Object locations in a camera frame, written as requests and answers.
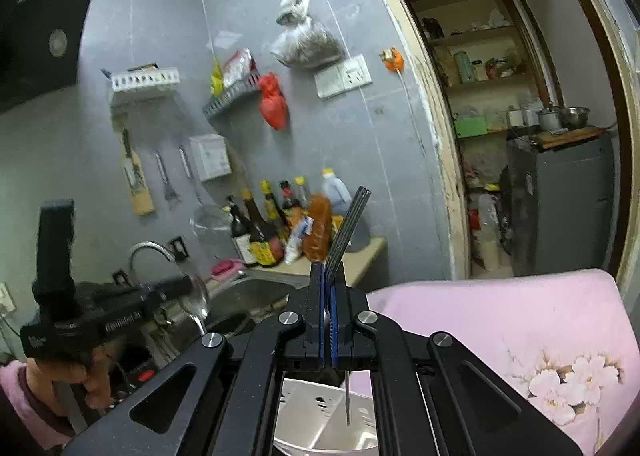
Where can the pink soap dish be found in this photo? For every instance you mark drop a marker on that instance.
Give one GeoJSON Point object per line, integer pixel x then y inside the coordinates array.
{"type": "Point", "coordinates": [226, 268]}

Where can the white wall rack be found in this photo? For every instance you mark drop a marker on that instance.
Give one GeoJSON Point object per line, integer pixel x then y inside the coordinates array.
{"type": "Point", "coordinates": [142, 82]}

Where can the metal faucet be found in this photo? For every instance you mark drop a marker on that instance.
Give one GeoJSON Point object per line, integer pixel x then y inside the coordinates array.
{"type": "Point", "coordinates": [145, 248]}

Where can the black wall socket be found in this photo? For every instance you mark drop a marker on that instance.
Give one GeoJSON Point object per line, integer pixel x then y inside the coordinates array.
{"type": "Point", "coordinates": [178, 246]}

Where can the pink floral table cloth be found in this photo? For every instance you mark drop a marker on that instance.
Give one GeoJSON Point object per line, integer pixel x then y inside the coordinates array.
{"type": "Point", "coordinates": [475, 311]}

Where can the person's left hand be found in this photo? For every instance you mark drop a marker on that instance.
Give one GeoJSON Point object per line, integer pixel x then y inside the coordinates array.
{"type": "Point", "coordinates": [82, 378]}

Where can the metal bowl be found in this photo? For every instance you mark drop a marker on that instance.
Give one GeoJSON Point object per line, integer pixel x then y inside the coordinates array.
{"type": "Point", "coordinates": [574, 116]}

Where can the green box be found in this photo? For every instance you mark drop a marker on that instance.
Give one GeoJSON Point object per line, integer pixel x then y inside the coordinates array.
{"type": "Point", "coordinates": [470, 126]}

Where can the wooden cutting board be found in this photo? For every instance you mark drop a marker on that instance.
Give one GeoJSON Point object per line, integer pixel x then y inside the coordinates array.
{"type": "Point", "coordinates": [567, 137]}

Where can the grey cabinet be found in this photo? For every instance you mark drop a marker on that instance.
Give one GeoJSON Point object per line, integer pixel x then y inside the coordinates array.
{"type": "Point", "coordinates": [565, 206]}

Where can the red plastic bag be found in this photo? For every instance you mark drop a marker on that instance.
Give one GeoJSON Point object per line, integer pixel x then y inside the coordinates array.
{"type": "Point", "coordinates": [273, 104]}

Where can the clear jug with yellow cap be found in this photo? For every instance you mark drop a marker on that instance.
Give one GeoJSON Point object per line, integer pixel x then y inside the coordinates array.
{"type": "Point", "coordinates": [335, 196]}

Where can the white wall box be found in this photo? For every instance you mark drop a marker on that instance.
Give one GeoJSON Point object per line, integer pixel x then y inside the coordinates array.
{"type": "Point", "coordinates": [210, 156]}

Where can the metal pot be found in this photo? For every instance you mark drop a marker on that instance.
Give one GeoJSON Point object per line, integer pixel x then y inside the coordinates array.
{"type": "Point", "coordinates": [548, 119]}

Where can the metal spoon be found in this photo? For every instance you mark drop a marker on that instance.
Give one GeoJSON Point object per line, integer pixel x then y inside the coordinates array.
{"type": "Point", "coordinates": [197, 300]}

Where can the hanging metal spatula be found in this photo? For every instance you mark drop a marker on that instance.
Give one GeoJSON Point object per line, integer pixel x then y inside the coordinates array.
{"type": "Point", "coordinates": [167, 186]}

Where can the person's left forearm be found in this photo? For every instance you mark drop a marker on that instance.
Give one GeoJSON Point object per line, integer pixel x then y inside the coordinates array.
{"type": "Point", "coordinates": [22, 406]}

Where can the orange sauce packet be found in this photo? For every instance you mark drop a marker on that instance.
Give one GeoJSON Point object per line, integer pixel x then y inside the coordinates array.
{"type": "Point", "coordinates": [320, 231]}

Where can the metal chopstick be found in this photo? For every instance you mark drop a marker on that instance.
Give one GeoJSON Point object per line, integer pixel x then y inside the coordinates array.
{"type": "Point", "coordinates": [350, 231]}
{"type": "Point", "coordinates": [343, 231]}

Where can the red and white packet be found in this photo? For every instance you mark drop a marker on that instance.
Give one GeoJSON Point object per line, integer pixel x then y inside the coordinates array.
{"type": "Point", "coordinates": [237, 66]}

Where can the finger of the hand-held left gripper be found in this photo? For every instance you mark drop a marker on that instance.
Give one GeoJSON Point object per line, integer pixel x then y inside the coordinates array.
{"type": "Point", "coordinates": [167, 287]}

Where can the dark bottle with yellow label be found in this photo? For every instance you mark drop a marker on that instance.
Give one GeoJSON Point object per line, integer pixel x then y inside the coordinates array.
{"type": "Point", "coordinates": [262, 243]}

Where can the wooden brush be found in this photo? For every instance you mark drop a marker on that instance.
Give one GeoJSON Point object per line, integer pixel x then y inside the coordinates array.
{"type": "Point", "coordinates": [137, 186]}

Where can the clear bag of dried goods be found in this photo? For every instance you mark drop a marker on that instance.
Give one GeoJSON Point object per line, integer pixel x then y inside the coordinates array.
{"type": "Point", "coordinates": [305, 41]}

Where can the yellow capped sauce bottle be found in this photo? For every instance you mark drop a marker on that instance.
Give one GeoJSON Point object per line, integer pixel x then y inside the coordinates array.
{"type": "Point", "coordinates": [271, 206]}

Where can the white wall socket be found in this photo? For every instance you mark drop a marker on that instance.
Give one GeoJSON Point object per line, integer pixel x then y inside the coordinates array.
{"type": "Point", "coordinates": [345, 76]}

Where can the steel sink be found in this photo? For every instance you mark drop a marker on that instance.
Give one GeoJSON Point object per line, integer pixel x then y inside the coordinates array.
{"type": "Point", "coordinates": [260, 293]}

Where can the red labelled sauce bottle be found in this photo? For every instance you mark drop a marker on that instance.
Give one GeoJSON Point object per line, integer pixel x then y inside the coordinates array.
{"type": "Point", "coordinates": [290, 201]}

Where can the yellow packet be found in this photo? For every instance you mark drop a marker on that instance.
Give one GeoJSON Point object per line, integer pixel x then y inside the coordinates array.
{"type": "Point", "coordinates": [216, 79]}

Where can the white plastic utensil holder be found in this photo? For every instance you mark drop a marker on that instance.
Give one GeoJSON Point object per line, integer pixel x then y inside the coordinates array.
{"type": "Point", "coordinates": [310, 416]}

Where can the slim yellow capped bottle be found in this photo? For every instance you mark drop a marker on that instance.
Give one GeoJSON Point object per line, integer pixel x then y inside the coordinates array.
{"type": "Point", "coordinates": [301, 188]}

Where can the wooden shelf unit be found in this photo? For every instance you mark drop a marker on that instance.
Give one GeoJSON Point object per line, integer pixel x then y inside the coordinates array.
{"type": "Point", "coordinates": [475, 51]}

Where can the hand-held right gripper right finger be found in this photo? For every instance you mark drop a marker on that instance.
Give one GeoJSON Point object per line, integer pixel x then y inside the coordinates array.
{"type": "Point", "coordinates": [339, 326]}

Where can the black gas stove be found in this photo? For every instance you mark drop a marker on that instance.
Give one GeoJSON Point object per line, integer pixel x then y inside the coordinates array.
{"type": "Point", "coordinates": [137, 371]}

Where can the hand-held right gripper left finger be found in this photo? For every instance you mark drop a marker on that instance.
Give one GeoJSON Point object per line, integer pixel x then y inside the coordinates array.
{"type": "Point", "coordinates": [316, 316]}

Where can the grey wall basket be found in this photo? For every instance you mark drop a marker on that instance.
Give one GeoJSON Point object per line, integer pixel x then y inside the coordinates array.
{"type": "Point", "coordinates": [230, 99]}

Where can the hanging metal strainer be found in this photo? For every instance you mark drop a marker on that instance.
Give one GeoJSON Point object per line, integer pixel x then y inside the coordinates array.
{"type": "Point", "coordinates": [205, 218]}

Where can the black range hood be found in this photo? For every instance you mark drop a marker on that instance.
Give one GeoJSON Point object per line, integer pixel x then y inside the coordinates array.
{"type": "Point", "coordinates": [45, 51]}

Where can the small dark sauce bottle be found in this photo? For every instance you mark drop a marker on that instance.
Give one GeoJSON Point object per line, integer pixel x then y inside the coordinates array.
{"type": "Point", "coordinates": [240, 236]}

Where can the white sack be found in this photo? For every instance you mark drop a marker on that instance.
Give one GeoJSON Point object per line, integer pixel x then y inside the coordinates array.
{"type": "Point", "coordinates": [486, 236]}

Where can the orange wall hook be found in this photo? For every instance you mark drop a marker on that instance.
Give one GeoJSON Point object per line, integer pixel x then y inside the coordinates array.
{"type": "Point", "coordinates": [392, 60]}

